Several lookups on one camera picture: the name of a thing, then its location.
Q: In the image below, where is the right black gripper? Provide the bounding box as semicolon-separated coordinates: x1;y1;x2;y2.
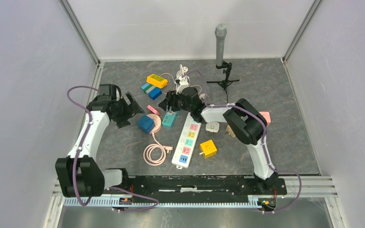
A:
158;90;193;113

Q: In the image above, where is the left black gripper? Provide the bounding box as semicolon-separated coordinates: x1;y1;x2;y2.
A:
112;92;144;129

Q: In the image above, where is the pink plug adapter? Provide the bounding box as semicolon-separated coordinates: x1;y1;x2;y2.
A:
147;105;160;115

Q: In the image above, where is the pink round socket reel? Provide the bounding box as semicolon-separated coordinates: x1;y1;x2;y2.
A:
147;114;162;133

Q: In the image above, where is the blue white cube adapter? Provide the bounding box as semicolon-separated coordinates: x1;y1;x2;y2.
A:
137;115;155;134

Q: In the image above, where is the white plug adapter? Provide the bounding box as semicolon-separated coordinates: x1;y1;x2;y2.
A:
205;122;220;133

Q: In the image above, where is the white multicolour power strip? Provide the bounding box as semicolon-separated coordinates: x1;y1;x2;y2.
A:
170;94;204;169

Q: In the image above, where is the yellow cube socket adapter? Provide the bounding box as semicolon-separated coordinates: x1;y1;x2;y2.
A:
200;140;217;159

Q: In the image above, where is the beige cube socket adapter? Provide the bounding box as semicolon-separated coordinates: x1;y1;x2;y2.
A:
226;125;236;138

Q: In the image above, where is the pink cube socket adapter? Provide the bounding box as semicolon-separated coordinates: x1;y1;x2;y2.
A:
260;111;271;126

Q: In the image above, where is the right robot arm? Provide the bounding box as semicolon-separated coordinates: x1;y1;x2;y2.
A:
158;87;279;194

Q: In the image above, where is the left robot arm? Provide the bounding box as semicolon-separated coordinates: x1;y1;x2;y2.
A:
55;84;144;198

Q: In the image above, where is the blue green power strip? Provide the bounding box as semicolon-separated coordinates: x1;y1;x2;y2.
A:
141;83;162;100

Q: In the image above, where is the teal power strip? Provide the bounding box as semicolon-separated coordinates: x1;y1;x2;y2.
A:
162;111;178;129

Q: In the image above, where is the yellow rectangular power strip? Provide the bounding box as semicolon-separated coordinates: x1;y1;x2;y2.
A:
146;74;168;89

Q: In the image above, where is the black microphone tripod stand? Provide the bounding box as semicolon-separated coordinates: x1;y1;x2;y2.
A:
206;60;240;103

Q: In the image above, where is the grey microphone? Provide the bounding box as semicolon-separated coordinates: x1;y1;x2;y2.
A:
214;23;227;67

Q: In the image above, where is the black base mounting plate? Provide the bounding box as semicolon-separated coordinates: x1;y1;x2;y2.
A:
118;175;287;203

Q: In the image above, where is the white coiled power cord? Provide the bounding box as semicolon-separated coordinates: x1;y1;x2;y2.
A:
173;64;191;92

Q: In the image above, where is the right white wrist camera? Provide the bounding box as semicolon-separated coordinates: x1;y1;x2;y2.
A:
175;76;190;94

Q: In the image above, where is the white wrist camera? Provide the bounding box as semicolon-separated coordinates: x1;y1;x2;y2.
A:
175;76;190;94
98;84;122;101

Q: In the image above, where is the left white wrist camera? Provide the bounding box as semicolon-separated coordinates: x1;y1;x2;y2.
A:
98;84;122;101

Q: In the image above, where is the pink coiled cable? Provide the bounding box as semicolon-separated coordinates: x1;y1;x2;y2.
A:
143;132;173;166

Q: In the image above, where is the grey slotted cable duct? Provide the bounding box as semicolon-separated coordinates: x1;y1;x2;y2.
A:
53;176;337;209

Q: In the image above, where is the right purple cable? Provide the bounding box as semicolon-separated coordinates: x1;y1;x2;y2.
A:
182;69;303;215

